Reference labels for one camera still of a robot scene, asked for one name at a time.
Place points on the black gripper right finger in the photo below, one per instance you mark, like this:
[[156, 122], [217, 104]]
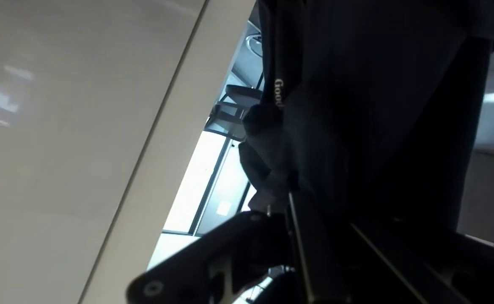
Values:
[[466, 264]]

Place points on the dark blue cloth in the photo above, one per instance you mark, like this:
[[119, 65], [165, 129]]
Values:
[[370, 107]]

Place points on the background office chair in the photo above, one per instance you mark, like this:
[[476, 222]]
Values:
[[226, 117]]

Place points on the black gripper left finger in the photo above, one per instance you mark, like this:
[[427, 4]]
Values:
[[219, 266]]

